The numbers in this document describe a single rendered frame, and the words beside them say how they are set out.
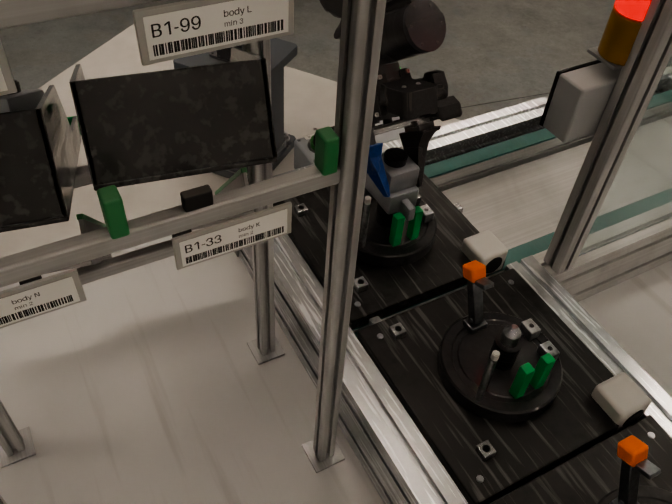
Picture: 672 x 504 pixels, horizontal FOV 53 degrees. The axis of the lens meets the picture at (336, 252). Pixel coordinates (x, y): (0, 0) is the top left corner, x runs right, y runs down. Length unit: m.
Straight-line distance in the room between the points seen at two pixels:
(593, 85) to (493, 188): 0.38
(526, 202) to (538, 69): 2.28
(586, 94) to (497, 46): 2.72
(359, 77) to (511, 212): 0.68
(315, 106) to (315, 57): 1.87
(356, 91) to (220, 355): 0.56
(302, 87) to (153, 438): 0.80
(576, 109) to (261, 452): 0.54
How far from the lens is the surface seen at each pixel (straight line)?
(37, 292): 0.46
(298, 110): 1.34
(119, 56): 1.53
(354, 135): 0.47
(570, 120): 0.79
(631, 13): 0.77
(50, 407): 0.93
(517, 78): 3.27
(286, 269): 0.89
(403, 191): 0.86
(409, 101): 0.77
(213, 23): 0.38
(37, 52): 3.39
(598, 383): 0.85
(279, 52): 1.12
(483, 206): 1.09
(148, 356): 0.94
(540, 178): 1.17
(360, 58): 0.43
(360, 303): 0.84
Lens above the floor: 1.62
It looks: 46 degrees down
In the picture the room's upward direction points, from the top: 5 degrees clockwise
